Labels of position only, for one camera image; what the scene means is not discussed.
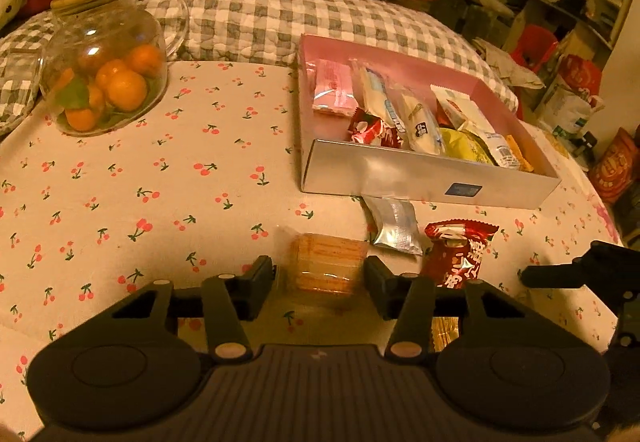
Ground silver and blue snack packet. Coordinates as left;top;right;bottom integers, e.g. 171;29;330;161
361;195;427;256

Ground small brown snack packet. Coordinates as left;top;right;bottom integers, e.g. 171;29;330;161
431;316;462;354

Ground large red snack packet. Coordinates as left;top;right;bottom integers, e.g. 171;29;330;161
424;218;502;291

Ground pink snack packet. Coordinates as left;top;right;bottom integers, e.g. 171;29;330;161
311;58;354;119

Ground white packet with serrated edge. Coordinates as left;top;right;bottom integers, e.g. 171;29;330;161
430;83;497;134

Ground grey checkered pillow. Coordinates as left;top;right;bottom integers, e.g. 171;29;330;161
0;0;519;134

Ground white cake packet dark label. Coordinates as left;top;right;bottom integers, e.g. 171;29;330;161
399;88;447;156

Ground silver box with pink inside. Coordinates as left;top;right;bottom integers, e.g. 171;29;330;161
298;33;564;211

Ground long white and blue packet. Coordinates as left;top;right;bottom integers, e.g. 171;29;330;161
349;58;409;144

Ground red printed bag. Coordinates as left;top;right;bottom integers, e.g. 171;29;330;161
589;126;640;206

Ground wooden shelf unit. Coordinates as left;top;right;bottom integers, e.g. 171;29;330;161
504;0;632;54

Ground small red snack packets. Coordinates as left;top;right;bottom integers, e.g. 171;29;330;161
347;106;404;149

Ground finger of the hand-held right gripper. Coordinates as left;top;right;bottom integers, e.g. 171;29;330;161
520;241;632;294

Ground yellow snack packet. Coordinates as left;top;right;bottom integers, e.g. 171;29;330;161
439;126;497;166

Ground glass jar of tangerines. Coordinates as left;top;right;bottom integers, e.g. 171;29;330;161
36;0;189;139

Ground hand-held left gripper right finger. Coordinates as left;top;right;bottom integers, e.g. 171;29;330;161
364;255;529;361

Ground red plastic stool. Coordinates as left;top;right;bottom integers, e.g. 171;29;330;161
509;23;559;74

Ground white and orange snack packet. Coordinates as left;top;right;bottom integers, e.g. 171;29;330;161
469;121;537;173

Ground red and white bag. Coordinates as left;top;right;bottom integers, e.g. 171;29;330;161
536;53;607;139

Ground clear cracker packet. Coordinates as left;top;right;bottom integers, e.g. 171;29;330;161
286;232;369;309

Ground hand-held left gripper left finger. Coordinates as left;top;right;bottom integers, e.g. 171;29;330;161
111;254;276;364

